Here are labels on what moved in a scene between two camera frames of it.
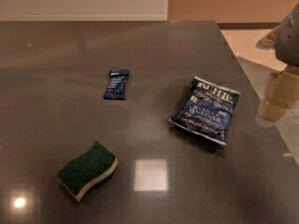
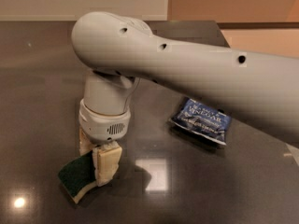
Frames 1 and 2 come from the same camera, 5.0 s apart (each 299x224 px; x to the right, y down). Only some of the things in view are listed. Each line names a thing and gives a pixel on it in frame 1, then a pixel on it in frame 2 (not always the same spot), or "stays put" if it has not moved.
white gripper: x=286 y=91 -> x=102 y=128
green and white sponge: x=87 y=169 stays put
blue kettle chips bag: x=206 y=110 stays put
